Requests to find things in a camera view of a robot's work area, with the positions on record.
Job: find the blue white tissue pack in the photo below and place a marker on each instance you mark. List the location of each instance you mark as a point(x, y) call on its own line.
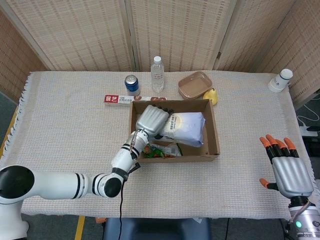
point(186, 128)

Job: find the beige woven tablecloth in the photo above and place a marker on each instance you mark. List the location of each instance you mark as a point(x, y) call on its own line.
point(62, 120)

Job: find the woven folding screen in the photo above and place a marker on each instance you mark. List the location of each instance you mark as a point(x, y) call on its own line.
point(85, 32)

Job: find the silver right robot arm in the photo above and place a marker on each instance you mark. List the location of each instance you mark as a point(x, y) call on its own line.
point(307, 220)

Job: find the yellow pear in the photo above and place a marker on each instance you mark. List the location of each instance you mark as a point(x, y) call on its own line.
point(211, 96)

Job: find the green snack packet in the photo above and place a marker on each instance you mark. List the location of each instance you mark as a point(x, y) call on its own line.
point(162, 152)

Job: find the black-fingered silver left robot hand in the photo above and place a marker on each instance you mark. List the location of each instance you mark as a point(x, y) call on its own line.
point(151, 120)

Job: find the blue soda can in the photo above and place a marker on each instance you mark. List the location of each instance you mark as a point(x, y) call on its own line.
point(132, 86)

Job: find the long red white box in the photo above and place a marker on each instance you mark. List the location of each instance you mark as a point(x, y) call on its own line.
point(120, 99)

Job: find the dark blue seat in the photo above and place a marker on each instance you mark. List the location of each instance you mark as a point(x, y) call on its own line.
point(162, 228)

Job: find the orange-tipped silver right robot hand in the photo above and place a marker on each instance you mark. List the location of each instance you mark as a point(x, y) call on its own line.
point(292, 175)

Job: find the open brown cardboard box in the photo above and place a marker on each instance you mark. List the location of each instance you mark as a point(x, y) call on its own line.
point(212, 130)

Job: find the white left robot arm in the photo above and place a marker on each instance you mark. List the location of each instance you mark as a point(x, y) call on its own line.
point(57, 183)

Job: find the clear plastic water bottle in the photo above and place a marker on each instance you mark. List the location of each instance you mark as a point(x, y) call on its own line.
point(157, 77)

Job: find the white power strip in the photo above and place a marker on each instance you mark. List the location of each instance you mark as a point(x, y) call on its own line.
point(308, 130)

